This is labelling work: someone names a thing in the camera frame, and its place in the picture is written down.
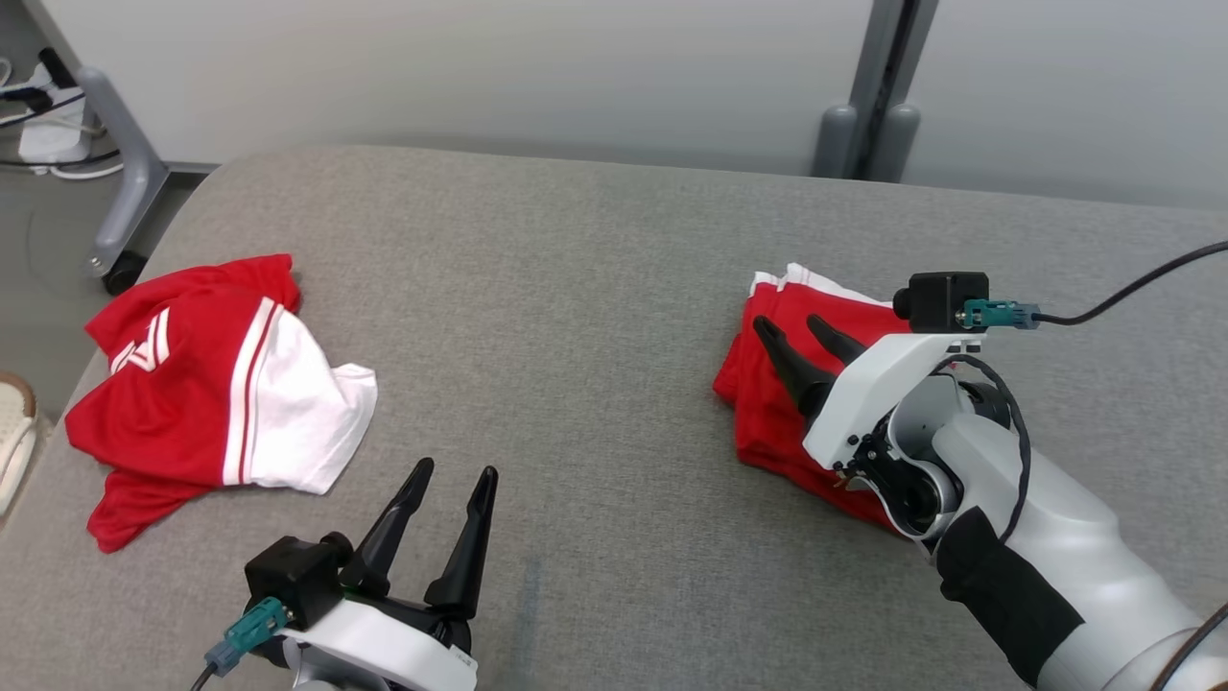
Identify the grey partition post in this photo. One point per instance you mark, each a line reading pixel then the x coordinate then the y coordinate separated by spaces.
pixel 863 96

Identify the red t-shirt with white sleeves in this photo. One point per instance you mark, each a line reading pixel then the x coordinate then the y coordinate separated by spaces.
pixel 192 403

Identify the red jersey with white trim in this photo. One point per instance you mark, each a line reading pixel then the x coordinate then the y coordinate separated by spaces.
pixel 767 422

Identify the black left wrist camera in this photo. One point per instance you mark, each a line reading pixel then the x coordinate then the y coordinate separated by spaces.
pixel 293 576

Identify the black caster wheel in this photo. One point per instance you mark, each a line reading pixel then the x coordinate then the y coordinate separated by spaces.
pixel 123 274

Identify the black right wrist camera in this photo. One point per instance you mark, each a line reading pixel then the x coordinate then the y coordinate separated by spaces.
pixel 945 299

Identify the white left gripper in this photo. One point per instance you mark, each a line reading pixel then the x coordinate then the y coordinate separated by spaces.
pixel 384 648

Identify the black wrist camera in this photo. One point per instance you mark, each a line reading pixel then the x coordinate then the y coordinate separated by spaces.
pixel 945 299
pixel 293 576

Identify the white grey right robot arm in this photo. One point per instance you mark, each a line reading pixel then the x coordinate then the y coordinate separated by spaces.
pixel 1074 537

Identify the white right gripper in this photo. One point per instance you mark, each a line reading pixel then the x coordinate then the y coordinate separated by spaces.
pixel 873 393

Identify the grey metal table leg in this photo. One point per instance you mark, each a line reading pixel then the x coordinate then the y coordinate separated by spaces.
pixel 125 192

